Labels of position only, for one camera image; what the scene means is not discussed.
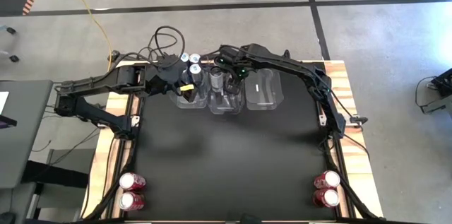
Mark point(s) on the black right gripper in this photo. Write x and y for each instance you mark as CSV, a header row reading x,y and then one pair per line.
x,y
239,72

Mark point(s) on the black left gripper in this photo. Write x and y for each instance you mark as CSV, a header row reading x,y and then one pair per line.
x,y
166,73

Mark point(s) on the blue silver energy drink can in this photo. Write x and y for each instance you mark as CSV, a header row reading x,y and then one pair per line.
x,y
196,70
195,58
184,57

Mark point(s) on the red soda can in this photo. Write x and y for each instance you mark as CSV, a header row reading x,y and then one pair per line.
x,y
136,182
325,181
323,198
136,201

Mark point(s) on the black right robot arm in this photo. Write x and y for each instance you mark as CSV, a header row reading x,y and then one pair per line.
x,y
282,62

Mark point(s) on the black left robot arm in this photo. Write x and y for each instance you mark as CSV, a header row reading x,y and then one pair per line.
x,y
106,82

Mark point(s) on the clear plastic bin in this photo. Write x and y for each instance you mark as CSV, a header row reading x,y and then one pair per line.
x,y
177,103
226,109
265,102

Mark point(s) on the grey desk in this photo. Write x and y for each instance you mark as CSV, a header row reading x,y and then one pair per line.
x,y
24,146

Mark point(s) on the black caster wheel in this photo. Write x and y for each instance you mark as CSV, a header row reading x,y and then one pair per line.
x,y
10,30
14,58

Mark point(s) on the dark flat device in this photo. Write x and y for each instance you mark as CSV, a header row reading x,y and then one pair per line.
x,y
7,122

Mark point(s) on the white paper sheet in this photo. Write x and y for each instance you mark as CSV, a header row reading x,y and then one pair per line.
x,y
3,102

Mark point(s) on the grey equipment box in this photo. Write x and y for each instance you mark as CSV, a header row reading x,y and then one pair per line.
x,y
438,105

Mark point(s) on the black equipment case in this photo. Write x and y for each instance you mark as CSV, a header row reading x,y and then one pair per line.
x,y
441,83

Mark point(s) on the silver mounting bracket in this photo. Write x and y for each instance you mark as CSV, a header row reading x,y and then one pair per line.
x,y
322,119
135,121

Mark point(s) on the black frame strut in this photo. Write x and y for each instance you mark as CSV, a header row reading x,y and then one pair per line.
x,y
113,56
367,212
286,53
102,199

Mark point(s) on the black table frame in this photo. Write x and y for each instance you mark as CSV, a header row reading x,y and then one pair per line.
x,y
344,195

